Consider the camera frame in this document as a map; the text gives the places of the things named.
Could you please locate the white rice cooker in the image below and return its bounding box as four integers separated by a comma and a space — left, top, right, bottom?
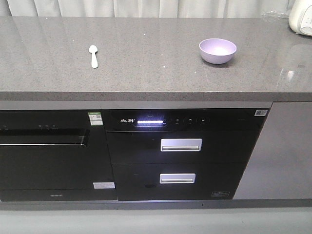
289, 0, 312, 37

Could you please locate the pale green plastic spoon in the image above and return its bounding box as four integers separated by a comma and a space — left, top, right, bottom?
89, 45, 98, 68

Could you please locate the white QR code sticker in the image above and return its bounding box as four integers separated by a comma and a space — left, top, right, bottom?
254, 109, 268, 117

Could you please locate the silver drawer handle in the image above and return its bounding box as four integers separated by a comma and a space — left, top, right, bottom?
160, 138, 203, 152
159, 173, 196, 184

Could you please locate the purple plastic bowl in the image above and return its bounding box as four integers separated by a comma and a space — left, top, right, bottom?
199, 39, 237, 65

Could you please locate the black built-in dishwasher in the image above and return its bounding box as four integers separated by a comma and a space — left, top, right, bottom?
0, 110, 117, 202

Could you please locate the upper silver drawer handle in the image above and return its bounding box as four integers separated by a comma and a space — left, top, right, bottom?
160, 138, 203, 152

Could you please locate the lower silver drawer handle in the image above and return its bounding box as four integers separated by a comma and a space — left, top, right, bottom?
159, 173, 196, 184

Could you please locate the silver label on dishwasher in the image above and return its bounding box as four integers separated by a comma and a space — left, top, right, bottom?
93, 182, 116, 189

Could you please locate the white curtain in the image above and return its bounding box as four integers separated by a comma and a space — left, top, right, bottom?
0, 0, 294, 18

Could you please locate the black disinfection cabinet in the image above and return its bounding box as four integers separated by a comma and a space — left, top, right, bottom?
102, 108, 269, 201

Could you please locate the green energy label sticker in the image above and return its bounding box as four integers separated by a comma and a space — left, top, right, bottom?
88, 112, 103, 126

